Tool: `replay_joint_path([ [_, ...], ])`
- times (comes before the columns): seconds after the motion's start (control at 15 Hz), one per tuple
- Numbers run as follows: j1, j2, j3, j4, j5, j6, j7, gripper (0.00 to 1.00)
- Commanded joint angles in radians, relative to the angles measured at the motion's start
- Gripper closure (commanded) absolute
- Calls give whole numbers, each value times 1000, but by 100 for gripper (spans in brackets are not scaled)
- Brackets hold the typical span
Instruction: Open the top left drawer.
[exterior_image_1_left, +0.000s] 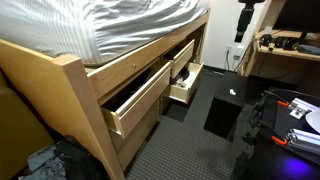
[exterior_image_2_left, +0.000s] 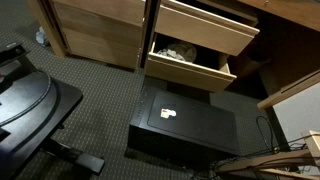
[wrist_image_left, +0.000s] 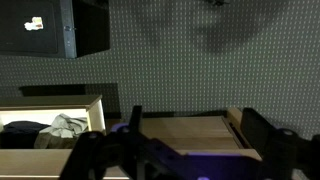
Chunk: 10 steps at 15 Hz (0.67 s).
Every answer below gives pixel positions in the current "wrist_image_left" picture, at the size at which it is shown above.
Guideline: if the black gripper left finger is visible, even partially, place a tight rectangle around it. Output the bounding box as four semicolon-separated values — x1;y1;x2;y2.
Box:
59;106;187;180

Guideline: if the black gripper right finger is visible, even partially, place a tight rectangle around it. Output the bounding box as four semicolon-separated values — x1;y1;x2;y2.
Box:
240;108;320;180

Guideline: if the light wooden drawer cabinet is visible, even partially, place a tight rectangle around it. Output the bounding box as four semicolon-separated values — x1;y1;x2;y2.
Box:
0;107;260;180

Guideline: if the open light wooden drawer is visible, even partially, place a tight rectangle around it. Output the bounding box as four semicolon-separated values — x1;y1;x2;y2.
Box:
0;95;106;132

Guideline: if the grey green crumpled cloth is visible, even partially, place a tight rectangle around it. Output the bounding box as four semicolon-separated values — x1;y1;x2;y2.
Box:
34;114;88;149

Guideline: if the dark navy folded cloth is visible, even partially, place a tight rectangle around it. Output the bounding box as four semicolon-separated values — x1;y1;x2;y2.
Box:
0;121;47;149

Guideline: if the black box with sticker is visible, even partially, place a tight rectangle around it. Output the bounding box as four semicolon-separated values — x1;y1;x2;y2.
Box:
0;0;110;59

